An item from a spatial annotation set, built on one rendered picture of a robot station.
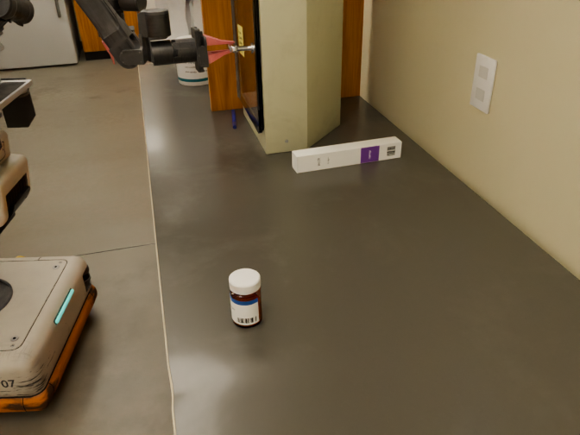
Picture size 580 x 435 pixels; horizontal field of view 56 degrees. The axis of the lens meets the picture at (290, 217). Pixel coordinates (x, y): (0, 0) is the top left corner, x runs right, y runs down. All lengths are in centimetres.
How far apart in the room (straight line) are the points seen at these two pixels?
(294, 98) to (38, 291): 127
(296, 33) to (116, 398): 140
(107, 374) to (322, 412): 154
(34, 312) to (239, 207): 113
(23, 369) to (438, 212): 138
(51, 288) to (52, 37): 439
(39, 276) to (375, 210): 149
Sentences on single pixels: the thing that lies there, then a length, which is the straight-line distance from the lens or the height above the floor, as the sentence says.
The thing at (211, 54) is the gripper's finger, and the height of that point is 119.
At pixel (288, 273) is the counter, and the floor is 94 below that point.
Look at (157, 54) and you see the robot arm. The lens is 139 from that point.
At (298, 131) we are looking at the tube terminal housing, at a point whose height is 99.
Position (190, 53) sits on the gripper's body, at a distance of 140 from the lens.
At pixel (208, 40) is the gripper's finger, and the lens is 140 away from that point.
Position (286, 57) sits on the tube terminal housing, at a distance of 136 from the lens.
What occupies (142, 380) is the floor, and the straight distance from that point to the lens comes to 216.
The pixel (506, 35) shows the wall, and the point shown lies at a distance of 122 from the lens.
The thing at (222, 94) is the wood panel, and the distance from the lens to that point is 175.
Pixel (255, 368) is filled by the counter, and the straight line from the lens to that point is 81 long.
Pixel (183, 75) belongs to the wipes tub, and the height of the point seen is 98.
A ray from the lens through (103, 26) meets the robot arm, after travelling 141.
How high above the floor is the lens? 152
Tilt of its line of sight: 31 degrees down
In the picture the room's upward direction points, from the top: 1 degrees counter-clockwise
